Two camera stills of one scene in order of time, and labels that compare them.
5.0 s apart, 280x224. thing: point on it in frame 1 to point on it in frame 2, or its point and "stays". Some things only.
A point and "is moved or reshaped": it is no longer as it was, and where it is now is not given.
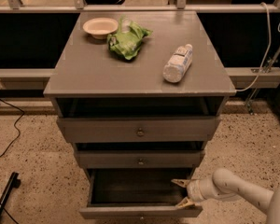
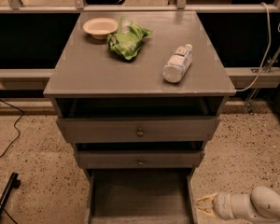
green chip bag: (126, 41) stays
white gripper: (193, 190) to (222, 204)
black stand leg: (13, 182) stays
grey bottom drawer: (138, 193) is moved or reshaped
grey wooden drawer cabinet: (138, 93) stays
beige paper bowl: (101, 27) stays
